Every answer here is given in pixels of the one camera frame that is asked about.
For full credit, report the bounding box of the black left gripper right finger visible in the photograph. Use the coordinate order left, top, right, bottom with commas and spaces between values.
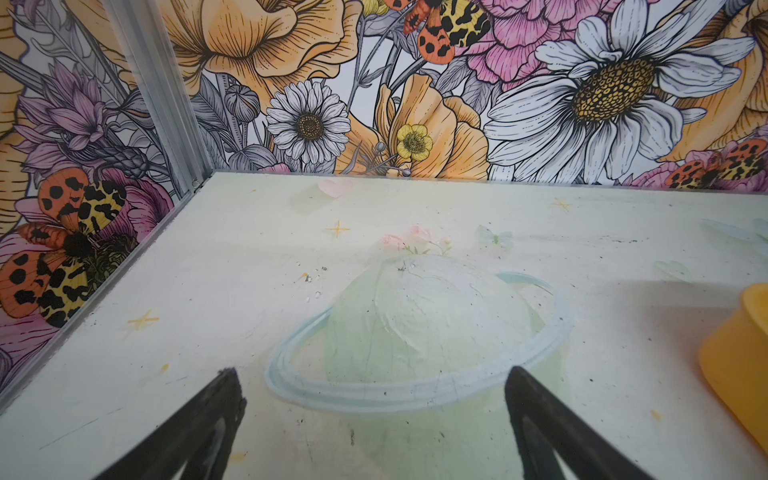
504, 366, 650, 479

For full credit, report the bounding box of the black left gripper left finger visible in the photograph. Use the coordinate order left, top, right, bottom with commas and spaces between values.
97, 368, 247, 479

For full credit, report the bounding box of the yellow plastic bin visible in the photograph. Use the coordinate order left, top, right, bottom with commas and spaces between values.
698, 283, 767, 450

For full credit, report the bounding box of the aluminium corner post left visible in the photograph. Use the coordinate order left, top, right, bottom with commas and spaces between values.
103, 1, 211, 196

